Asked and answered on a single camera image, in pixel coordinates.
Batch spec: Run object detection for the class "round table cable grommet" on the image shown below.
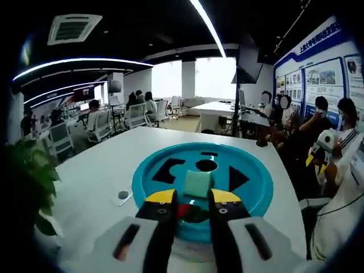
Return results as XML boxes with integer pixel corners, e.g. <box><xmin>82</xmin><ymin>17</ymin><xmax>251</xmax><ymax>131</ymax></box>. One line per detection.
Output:
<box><xmin>118</xmin><ymin>190</ymin><xmax>134</xmax><ymax>207</ymax></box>

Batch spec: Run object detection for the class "grey pillar monitor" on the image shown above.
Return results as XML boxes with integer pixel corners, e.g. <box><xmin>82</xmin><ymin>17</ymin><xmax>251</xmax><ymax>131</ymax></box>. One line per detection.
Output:
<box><xmin>107</xmin><ymin>79</ymin><xmax>123</xmax><ymax>94</ymax></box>

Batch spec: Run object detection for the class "black chest device cable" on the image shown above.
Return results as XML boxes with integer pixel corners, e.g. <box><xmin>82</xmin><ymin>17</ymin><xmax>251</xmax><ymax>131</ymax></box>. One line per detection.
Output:
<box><xmin>317</xmin><ymin>192</ymin><xmax>364</xmax><ymax>217</ymax></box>

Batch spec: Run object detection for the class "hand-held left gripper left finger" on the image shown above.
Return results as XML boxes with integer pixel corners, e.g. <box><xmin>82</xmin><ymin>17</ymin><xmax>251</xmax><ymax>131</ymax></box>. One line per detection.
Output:
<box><xmin>92</xmin><ymin>189</ymin><xmax>179</xmax><ymax>273</ymax></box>

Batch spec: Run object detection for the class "dark red hanging screen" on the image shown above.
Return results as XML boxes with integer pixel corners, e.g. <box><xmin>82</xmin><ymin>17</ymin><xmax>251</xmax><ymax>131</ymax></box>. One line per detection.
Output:
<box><xmin>75</xmin><ymin>86</ymin><xmax>95</xmax><ymax>102</ymax></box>

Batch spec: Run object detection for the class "large black display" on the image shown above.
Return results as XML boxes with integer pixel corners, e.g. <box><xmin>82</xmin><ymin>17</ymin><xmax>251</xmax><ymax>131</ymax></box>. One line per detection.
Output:
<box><xmin>237</xmin><ymin>35</ymin><xmax>264</xmax><ymax>85</ymax></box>

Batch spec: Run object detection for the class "green potted plant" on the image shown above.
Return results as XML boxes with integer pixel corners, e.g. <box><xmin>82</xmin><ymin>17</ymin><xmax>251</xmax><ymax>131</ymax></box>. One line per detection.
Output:
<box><xmin>4</xmin><ymin>139</ymin><xmax>62</xmax><ymax>237</ymax></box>

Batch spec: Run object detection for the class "red toy block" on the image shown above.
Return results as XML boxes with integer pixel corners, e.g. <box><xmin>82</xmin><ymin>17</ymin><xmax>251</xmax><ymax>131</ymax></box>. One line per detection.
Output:
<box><xmin>177</xmin><ymin>203</ymin><xmax>191</xmax><ymax>220</ymax></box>

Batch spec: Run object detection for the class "long curved ceiling light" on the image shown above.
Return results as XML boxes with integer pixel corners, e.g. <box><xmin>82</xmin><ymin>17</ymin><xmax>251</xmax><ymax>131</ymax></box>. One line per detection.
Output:
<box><xmin>189</xmin><ymin>0</ymin><xmax>228</xmax><ymax>59</ymax></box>

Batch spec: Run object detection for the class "ceiling air conditioner vent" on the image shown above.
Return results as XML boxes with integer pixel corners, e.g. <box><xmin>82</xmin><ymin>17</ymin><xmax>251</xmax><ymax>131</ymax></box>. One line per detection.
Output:
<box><xmin>47</xmin><ymin>13</ymin><xmax>104</xmax><ymax>46</ymax></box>

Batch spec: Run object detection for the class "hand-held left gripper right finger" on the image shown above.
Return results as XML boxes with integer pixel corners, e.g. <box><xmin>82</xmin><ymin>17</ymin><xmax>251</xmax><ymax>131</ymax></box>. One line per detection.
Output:
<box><xmin>208</xmin><ymin>188</ymin><xmax>304</xmax><ymax>273</ymax></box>

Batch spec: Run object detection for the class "white table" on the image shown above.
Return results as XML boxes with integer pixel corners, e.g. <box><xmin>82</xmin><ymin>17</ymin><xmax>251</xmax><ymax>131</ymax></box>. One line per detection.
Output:
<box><xmin>34</xmin><ymin>126</ymin><xmax>308</xmax><ymax>273</ymax></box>

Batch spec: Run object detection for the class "thin curved ceiling light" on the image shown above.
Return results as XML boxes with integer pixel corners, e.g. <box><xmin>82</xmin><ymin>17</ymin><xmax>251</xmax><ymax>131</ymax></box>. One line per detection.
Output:
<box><xmin>13</xmin><ymin>58</ymin><xmax>154</xmax><ymax>81</ymax></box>

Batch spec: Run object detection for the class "teal toy storage bucket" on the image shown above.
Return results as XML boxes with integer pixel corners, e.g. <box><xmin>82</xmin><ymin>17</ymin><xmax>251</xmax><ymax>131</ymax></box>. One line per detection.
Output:
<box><xmin>131</xmin><ymin>142</ymin><xmax>274</xmax><ymax>264</ymax></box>

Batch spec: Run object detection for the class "group of white office chairs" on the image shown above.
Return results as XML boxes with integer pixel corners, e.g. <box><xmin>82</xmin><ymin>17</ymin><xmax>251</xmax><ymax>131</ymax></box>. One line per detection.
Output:
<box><xmin>48</xmin><ymin>95</ymin><xmax>183</xmax><ymax>151</ymax></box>

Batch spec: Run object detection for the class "white chest device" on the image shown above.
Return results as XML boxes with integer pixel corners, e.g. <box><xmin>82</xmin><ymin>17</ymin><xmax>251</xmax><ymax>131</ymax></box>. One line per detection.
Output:
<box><xmin>349</xmin><ymin>147</ymin><xmax>364</xmax><ymax>188</ymax></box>

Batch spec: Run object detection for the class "blue framed wall poster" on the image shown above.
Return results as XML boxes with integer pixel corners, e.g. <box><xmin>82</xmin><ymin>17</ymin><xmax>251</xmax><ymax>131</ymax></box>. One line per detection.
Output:
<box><xmin>272</xmin><ymin>16</ymin><xmax>364</xmax><ymax>126</ymax></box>

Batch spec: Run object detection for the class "mint green toy block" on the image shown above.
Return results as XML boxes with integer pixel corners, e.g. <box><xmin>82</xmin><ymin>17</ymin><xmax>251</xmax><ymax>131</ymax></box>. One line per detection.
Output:
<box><xmin>183</xmin><ymin>169</ymin><xmax>213</xmax><ymax>198</ymax></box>

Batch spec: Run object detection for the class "white conference desk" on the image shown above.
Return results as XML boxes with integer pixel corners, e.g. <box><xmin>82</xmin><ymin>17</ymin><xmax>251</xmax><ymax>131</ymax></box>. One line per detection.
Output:
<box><xmin>190</xmin><ymin>101</ymin><xmax>237</xmax><ymax>117</ymax></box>

